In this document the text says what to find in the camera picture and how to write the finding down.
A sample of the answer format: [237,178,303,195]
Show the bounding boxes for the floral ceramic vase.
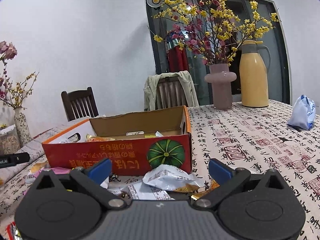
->
[14,108,32,146]

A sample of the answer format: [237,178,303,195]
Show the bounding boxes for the white grey snack packet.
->
[123,180,173,200]

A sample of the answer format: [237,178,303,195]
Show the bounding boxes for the beige jacket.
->
[143,70,199,111]

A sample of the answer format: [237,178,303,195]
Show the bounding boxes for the yellow and red flower branches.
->
[153,0,279,66]

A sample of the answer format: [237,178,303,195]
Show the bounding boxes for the dark wooden chair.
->
[61,87,99,121]

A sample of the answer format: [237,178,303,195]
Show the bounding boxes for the calligraphy tablecloth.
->
[0,99,320,240]

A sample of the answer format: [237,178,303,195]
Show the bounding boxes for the green snack bar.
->
[144,135,157,138]

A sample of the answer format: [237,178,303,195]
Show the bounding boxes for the wooden chair with jacket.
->
[155,76,188,110]

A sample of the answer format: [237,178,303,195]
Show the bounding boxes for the clear seed container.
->
[0,125,21,155]

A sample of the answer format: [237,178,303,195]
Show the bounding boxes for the orange gold snack packet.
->
[86,134,115,142]

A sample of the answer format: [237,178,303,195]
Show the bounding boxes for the red blue hanging garment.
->
[165,30,189,73]

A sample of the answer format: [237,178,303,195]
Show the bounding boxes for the blue white plastic bag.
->
[287,95,316,131]

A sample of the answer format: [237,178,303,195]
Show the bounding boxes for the patterned folded cloth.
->
[0,117,88,186]

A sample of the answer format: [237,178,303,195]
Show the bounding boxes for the yellow thermos jug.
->
[239,40,271,108]

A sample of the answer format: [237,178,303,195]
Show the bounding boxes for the silver foil snack packet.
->
[6,222,23,240]

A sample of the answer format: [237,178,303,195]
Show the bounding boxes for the pink glass vase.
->
[204,63,236,110]

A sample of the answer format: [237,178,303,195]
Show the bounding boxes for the red orange cardboard box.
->
[42,106,192,176]

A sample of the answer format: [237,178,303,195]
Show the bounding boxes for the yellow twig branches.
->
[1,72,39,109]

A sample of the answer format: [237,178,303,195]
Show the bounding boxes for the ring light on stand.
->
[146,0,164,8]

